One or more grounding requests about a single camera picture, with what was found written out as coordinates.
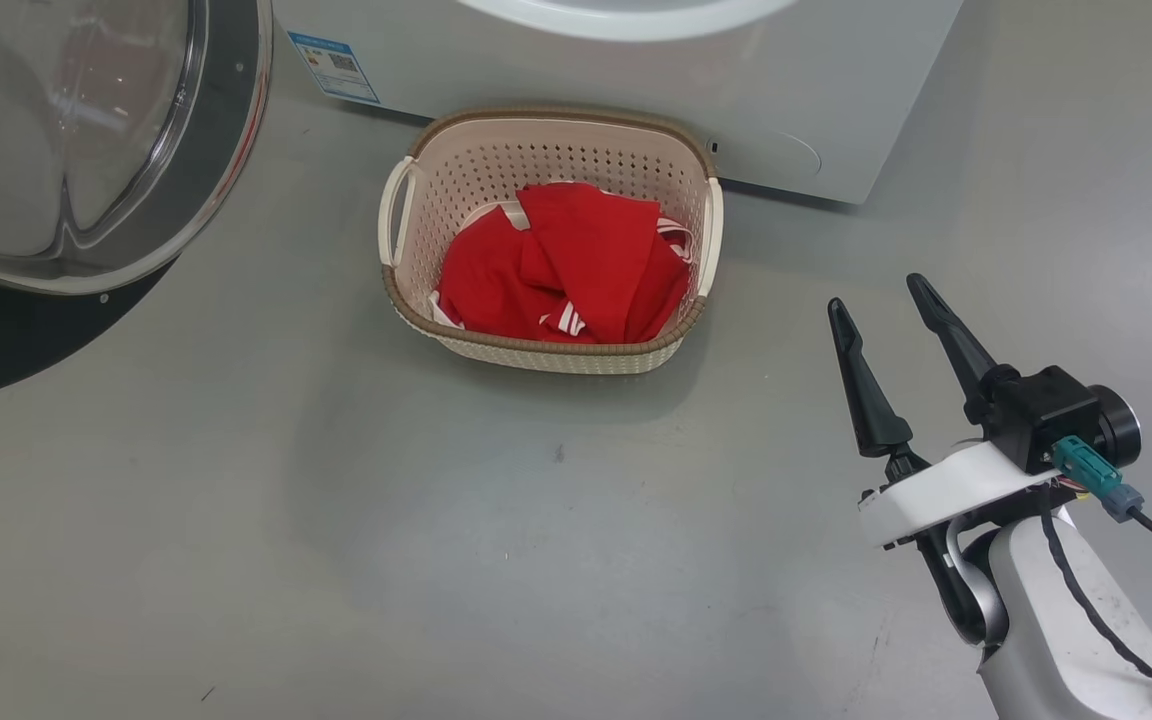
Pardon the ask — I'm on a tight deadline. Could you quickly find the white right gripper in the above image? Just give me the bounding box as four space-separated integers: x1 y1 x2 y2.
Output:
827 273 1062 549

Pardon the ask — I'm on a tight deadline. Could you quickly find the red garment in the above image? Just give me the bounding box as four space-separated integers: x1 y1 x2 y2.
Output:
516 182 662 344
431 205 694 346

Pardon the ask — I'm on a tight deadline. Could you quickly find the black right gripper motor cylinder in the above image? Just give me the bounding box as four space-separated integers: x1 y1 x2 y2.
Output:
1086 385 1143 468

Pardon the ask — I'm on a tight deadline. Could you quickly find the cream perforated basket brown rim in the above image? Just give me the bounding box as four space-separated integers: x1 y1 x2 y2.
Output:
378 107 725 376

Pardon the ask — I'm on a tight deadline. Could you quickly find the white front-load washing machine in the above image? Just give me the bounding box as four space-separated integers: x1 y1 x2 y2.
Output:
271 0 967 206

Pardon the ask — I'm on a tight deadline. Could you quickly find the round white filter cover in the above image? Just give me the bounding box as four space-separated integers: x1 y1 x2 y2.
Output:
711 130 823 181

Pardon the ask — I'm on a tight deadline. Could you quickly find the blue energy label sticker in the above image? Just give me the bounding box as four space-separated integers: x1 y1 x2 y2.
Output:
287 31 381 106

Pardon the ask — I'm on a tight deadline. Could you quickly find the teal-plug right camera cable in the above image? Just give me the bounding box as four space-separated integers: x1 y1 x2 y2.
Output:
1051 436 1152 571

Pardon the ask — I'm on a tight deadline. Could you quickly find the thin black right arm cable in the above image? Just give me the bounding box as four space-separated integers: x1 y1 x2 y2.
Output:
1036 490 1152 720

